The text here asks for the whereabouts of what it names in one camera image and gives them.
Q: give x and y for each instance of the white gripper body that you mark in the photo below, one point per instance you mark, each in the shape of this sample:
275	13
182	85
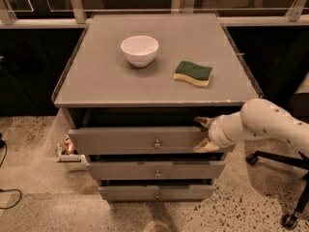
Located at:
214	133

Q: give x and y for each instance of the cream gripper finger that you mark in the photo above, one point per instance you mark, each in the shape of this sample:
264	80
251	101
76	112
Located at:
204	121
205	146

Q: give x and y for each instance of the grey top drawer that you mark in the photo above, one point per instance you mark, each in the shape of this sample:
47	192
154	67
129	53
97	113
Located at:
137	140

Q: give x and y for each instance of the grey drawer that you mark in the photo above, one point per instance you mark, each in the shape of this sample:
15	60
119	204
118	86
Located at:
160	193
137	140
155	170

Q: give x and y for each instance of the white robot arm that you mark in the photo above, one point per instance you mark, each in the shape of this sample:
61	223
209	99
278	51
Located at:
258	119

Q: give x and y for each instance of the grey drawer cabinet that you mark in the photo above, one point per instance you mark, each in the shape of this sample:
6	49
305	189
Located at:
101	89

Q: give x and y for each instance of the grey bottom drawer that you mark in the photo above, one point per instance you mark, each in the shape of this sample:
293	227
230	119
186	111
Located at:
160	193

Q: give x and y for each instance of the grey middle drawer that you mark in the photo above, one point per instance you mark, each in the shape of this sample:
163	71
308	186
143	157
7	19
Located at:
155	170

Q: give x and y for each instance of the green and yellow sponge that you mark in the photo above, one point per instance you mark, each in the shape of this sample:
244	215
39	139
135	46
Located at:
192	73

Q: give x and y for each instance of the white ceramic bowl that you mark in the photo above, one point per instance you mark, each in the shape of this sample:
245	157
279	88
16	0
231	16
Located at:
140	51

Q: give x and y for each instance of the black office chair base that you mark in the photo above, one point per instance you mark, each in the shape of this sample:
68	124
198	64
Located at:
275	167

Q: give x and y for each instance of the clear plastic storage bin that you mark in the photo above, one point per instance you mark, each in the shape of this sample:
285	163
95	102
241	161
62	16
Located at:
54	145

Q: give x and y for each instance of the metal window frame rail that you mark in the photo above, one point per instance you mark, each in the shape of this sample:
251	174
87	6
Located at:
78	13

